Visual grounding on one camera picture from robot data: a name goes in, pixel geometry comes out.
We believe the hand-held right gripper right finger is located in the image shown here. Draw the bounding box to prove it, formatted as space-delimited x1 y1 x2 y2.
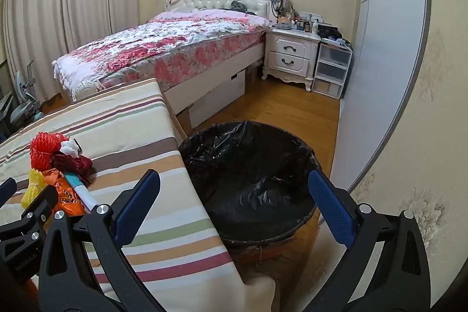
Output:
296 169 432 312

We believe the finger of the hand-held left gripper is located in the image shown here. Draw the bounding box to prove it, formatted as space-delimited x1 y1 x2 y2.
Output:
0 186 59 243
0 177 18 205

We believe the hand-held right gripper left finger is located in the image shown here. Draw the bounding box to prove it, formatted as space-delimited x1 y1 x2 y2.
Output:
38 169 169 312

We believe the yellow foam fruit net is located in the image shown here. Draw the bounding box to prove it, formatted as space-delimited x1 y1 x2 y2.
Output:
21 169 46 208

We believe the orange foil wrapper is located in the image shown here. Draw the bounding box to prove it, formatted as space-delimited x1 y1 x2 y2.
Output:
44 171 88 216

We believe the dark red wrapper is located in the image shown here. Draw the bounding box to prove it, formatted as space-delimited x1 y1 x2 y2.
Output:
53 150 94 186

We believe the white tissue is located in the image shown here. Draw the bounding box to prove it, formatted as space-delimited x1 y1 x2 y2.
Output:
59 138 82 157

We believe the black lined trash bin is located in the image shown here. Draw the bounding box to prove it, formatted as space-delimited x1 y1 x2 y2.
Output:
178 120 322 250

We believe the grey office chair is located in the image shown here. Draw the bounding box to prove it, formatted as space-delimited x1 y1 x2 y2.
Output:
0 60 44 137

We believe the white storage box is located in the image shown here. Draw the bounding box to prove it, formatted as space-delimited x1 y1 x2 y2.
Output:
188 73 246 128

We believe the clear plastic drawer unit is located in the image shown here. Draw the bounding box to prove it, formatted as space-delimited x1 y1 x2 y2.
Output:
312 39 353 100

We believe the grey sliding wardrobe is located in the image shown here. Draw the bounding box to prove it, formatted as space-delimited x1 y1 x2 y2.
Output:
331 0 432 196

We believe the white nightstand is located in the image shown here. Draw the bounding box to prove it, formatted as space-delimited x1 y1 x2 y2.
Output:
261 27 322 92

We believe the floral bedspread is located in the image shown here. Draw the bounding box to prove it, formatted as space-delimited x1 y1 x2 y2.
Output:
53 8 273 93

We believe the black pouch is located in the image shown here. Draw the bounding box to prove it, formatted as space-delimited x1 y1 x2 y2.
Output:
317 24 342 39

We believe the clutter of bedside bottles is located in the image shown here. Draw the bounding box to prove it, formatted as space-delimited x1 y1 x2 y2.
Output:
271 0 353 44

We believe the pink bedding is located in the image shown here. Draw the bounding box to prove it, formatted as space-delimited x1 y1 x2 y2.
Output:
152 9 273 27

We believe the black cloth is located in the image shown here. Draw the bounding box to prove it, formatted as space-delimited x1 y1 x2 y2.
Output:
230 1 257 15

